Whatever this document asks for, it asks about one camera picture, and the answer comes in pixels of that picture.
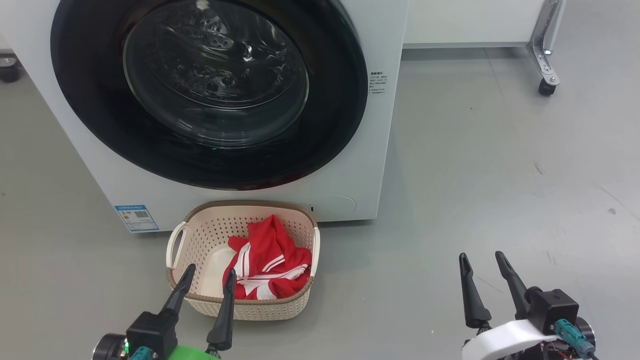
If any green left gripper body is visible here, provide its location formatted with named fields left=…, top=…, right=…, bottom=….
left=167, top=345, right=236, bottom=360

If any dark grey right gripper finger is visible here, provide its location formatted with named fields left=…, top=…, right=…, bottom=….
left=495, top=251, right=532, bottom=321
left=458, top=252, right=492, bottom=329

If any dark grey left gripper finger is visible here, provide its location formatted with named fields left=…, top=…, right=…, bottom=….
left=161, top=263, right=197, bottom=317
left=206, top=268, right=237, bottom=352

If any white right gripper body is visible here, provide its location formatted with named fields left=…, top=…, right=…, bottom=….
left=461, top=319, right=558, bottom=360

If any red and white garment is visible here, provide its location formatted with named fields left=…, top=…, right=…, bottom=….
left=222, top=215, right=313, bottom=301

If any black round glass washer door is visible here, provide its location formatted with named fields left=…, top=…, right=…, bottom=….
left=50, top=0, right=369, bottom=191

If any cream perforated laundry basket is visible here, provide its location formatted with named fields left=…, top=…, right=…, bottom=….
left=166, top=200, right=321, bottom=321

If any white front-load washing machine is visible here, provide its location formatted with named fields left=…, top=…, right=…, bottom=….
left=0, top=0, right=410, bottom=233

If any blue energy label sticker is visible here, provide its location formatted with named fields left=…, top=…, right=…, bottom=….
left=114, top=204, right=160, bottom=233

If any round drain filter cover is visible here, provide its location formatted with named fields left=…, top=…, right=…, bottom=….
left=315, top=195, right=357, bottom=219

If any silver metal cart leg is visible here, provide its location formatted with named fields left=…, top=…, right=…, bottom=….
left=527, top=0, right=566, bottom=87

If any white cabinet panel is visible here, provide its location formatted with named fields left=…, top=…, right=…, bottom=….
left=402, top=0, right=548, bottom=49

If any teal right camera cable connector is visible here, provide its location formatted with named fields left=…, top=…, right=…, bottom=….
left=554, top=319, right=598, bottom=360

